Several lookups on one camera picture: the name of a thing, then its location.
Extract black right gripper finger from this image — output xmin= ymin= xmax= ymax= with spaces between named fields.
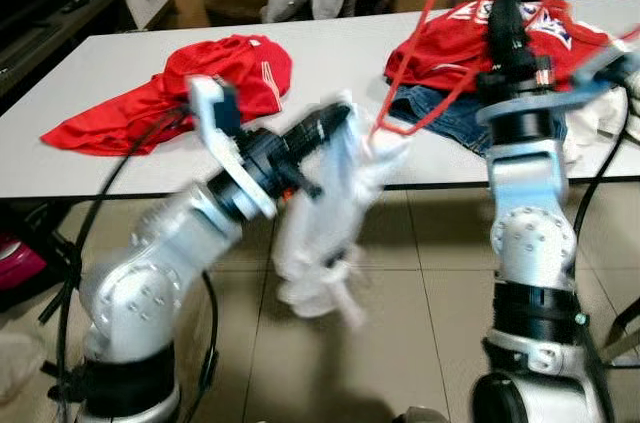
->
xmin=487 ymin=0 xmax=512 ymax=45
xmin=504 ymin=0 xmax=532 ymax=43

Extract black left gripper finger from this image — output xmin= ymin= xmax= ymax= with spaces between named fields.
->
xmin=291 ymin=102 xmax=354 ymax=143
xmin=299 ymin=120 xmax=350 ymax=160

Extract red jersey blue white print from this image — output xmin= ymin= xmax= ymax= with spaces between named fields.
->
xmin=385 ymin=0 xmax=626 ymax=84

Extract white garment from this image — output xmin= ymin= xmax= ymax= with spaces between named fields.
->
xmin=272 ymin=91 xmax=413 ymax=332

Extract red clothes hanger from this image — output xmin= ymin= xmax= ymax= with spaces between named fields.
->
xmin=370 ymin=0 xmax=640 ymax=137

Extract blue denim jeans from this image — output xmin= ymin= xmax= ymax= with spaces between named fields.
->
xmin=385 ymin=83 xmax=501 ymax=154

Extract red shirt with white stripes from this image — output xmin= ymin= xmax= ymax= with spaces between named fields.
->
xmin=40 ymin=35 xmax=294 ymax=157

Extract dark TV stand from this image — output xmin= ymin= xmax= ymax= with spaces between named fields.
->
xmin=0 ymin=0 xmax=136 ymax=104

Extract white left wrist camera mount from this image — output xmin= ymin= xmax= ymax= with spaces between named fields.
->
xmin=187 ymin=74 xmax=278 ymax=222

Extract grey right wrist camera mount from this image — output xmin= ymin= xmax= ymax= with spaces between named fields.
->
xmin=477 ymin=43 xmax=640 ymax=126

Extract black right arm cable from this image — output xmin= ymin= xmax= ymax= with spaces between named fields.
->
xmin=570 ymin=73 xmax=640 ymax=364

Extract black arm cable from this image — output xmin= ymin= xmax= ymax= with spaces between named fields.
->
xmin=55 ymin=108 xmax=196 ymax=414
xmin=570 ymin=73 xmax=640 ymax=364

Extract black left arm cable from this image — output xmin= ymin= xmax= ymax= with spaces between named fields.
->
xmin=55 ymin=108 xmax=196 ymax=414

